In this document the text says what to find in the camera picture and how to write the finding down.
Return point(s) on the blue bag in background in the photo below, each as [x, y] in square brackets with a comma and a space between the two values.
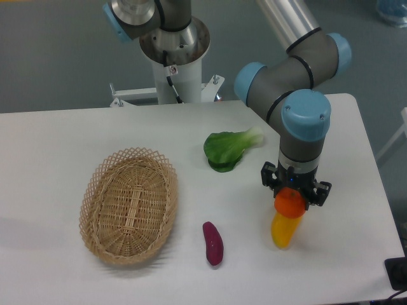
[392, 12]

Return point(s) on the green bok choy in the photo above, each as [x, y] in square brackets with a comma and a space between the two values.
[225, 149]

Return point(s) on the white frame at right edge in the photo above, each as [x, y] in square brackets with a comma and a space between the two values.
[394, 143]

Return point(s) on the orange fruit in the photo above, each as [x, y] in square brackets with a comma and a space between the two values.
[289, 203]

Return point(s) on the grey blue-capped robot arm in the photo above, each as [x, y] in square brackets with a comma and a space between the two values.
[283, 96]

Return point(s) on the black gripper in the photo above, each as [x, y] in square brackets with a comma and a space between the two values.
[276, 178]

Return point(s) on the purple sweet potato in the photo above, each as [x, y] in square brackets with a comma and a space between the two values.
[213, 243]

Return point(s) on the black device at table edge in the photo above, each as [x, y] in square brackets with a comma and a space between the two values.
[396, 272]

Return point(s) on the woven wicker basket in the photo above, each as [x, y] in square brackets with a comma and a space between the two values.
[129, 206]

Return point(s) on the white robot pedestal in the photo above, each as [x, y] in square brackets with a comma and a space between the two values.
[176, 60]

